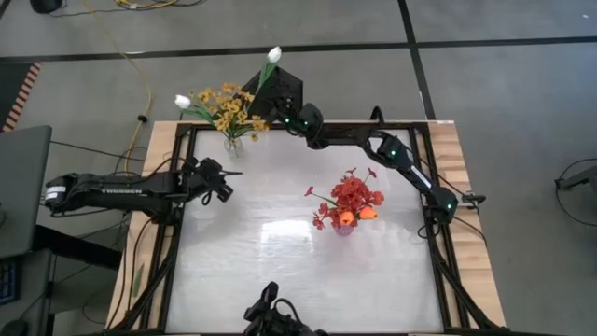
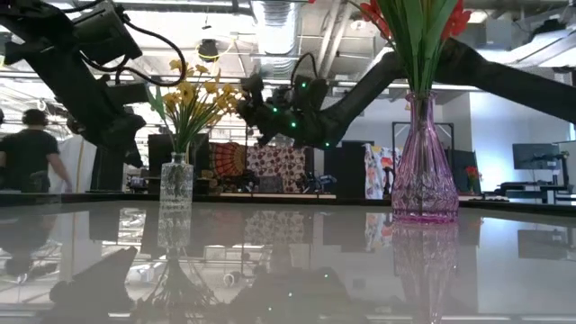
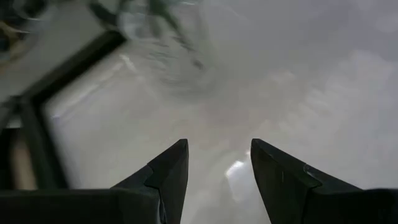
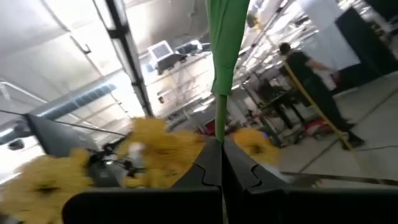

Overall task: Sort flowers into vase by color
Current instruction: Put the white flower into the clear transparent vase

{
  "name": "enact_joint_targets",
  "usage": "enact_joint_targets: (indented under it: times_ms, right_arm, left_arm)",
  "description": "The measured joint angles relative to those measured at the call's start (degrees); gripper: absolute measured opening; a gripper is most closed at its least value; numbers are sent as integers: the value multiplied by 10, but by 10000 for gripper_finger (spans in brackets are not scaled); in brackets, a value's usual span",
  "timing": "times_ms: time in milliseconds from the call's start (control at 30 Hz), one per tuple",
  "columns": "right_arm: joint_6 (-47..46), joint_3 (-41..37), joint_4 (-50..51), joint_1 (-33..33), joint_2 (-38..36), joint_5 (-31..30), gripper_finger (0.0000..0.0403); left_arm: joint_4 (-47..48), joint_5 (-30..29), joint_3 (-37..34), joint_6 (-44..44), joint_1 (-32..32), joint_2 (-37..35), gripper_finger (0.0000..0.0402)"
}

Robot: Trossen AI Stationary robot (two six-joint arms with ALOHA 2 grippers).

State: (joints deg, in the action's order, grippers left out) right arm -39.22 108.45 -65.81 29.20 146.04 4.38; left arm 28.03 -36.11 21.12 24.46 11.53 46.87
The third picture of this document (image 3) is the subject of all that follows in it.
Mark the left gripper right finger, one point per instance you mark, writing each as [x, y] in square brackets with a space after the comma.
[283, 193]

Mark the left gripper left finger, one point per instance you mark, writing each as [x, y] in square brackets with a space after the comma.
[168, 186]

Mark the clear patterned glass vase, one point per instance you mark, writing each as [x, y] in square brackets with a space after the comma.
[146, 37]

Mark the black table frame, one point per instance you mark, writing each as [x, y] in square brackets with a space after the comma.
[71, 67]

